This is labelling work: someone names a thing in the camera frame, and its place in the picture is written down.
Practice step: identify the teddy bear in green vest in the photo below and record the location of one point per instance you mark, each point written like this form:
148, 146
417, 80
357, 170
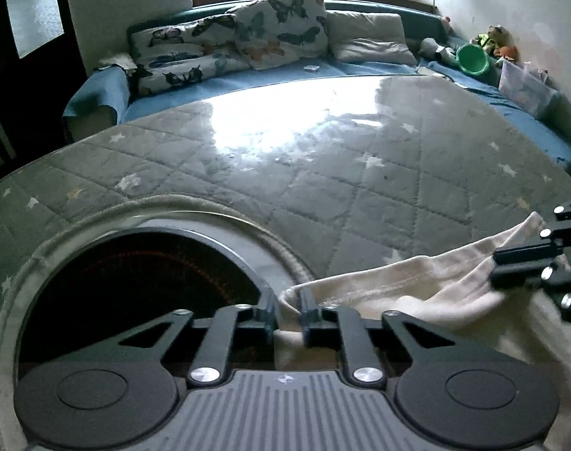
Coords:
491, 37

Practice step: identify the long butterfly print pillow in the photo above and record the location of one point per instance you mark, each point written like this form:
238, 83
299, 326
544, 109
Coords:
182, 37
186, 75

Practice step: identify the plain white pillow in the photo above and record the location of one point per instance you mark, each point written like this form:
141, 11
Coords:
365, 37

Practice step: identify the clear plastic storage box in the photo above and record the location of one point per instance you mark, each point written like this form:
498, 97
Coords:
525, 87

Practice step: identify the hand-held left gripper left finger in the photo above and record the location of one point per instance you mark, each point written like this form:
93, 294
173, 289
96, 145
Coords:
269, 312

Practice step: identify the grey plush toy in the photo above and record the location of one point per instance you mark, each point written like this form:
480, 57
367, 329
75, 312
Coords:
435, 49

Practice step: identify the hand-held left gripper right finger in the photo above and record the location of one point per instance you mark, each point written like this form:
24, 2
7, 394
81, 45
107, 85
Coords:
306, 312

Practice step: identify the pink plush toy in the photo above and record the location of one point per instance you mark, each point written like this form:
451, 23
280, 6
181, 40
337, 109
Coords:
446, 23

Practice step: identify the blue covered sofa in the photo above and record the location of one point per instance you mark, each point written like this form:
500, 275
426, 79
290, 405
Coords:
266, 80

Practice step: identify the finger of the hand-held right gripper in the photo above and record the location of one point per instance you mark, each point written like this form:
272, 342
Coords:
515, 279
520, 252

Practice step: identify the cream garment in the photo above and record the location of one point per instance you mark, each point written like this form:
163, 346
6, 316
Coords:
431, 282

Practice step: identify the dark door with frosted glass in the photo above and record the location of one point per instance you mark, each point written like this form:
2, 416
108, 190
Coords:
31, 9

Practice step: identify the grey quilted star table cover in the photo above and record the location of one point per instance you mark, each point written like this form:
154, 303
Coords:
313, 174

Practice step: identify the orange plush toy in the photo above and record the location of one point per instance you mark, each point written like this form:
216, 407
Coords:
507, 51

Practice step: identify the round black induction cooktop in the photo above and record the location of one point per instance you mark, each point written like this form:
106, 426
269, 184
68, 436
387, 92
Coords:
125, 282

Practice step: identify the square butterfly print pillow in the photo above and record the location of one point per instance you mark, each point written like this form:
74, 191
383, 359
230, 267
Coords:
276, 23

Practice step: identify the pale cloth on sofa armrest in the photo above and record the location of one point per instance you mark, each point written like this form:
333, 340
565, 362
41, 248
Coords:
116, 60

